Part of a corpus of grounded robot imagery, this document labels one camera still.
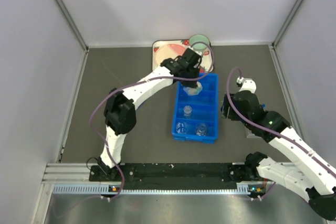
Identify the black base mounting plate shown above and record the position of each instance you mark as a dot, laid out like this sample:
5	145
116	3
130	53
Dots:
184	176

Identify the small clear glass dish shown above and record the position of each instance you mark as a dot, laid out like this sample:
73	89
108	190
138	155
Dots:
187	111

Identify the clear glass flask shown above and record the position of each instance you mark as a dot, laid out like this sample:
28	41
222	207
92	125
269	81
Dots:
202	129

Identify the clear test tube rack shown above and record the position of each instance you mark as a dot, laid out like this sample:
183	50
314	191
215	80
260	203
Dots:
249	134

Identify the green ceramic bowl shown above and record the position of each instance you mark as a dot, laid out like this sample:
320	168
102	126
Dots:
199	42

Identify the blue plastic bin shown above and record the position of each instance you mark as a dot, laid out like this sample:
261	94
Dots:
205	107

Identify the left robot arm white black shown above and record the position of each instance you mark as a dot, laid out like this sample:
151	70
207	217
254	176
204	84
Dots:
120	109

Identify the plastic bag with contents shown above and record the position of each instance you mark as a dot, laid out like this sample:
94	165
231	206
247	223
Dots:
193	91

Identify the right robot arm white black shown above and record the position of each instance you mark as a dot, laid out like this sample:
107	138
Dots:
313	178

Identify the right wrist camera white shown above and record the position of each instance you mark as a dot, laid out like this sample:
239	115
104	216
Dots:
246	84

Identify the pink cream plate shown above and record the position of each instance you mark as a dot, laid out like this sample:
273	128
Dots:
165	51

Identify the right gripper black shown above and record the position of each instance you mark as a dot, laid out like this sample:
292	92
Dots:
224	109

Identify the strawberry pattern tray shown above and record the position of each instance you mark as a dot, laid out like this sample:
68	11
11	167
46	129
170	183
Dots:
206	58

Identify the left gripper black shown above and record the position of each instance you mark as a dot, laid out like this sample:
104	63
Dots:
191	84

